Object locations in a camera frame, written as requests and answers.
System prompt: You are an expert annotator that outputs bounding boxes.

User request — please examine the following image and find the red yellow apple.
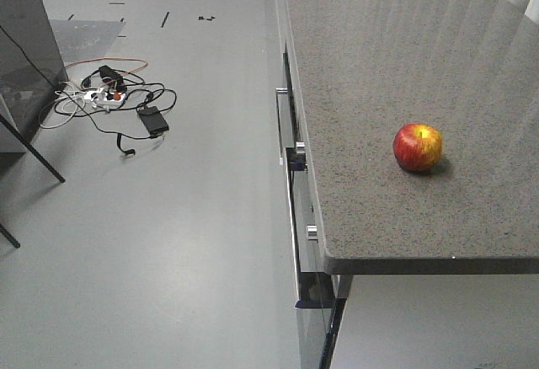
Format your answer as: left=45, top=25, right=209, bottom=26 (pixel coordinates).
left=392, top=123, right=443, bottom=173

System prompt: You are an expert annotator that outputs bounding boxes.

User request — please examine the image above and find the black power adapter brick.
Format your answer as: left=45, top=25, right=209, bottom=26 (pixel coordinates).
left=137, top=106, right=169, bottom=136

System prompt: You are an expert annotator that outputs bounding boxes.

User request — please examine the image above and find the grey stone kitchen counter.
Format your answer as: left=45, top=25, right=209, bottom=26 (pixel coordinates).
left=286, top=0, right=538, bottom=368

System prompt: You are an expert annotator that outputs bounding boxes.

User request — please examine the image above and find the white power strip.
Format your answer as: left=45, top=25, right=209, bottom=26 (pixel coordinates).
left=83, top=88, right=126, bottom=110

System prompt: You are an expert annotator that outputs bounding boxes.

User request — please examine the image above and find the dark grey partition panel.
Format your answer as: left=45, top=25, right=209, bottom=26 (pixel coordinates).
left=1, top=0, right=66, bottom=141

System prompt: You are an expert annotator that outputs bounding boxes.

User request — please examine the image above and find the black cable bundle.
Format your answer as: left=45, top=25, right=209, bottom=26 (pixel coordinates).
left=53, top=65, right=178, bottom=158

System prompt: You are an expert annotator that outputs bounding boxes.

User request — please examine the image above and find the orange cable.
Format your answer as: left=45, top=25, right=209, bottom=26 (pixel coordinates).
left=65, top=56, right=149, bottom=76

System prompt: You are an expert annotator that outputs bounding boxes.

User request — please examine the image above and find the white cable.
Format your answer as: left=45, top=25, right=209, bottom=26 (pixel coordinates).
left=38, top=88, right=92, bottom=130

